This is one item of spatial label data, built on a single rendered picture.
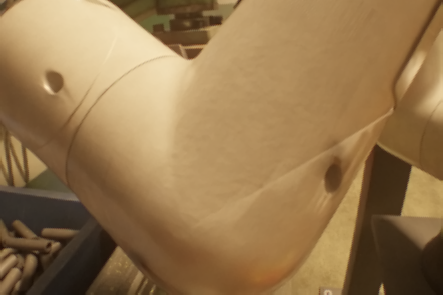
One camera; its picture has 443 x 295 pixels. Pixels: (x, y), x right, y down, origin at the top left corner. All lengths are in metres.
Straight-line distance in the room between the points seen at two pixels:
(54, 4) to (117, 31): 0.04
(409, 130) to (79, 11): 0.39
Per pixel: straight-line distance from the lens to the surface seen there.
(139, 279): 0.29
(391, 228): 0.57
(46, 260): 0.43
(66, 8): 0.18
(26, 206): 0.53
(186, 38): 0.42
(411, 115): 0.44
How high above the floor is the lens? 1.28
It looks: 23 degrees down
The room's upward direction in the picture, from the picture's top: 5 degrees counter-clockwise
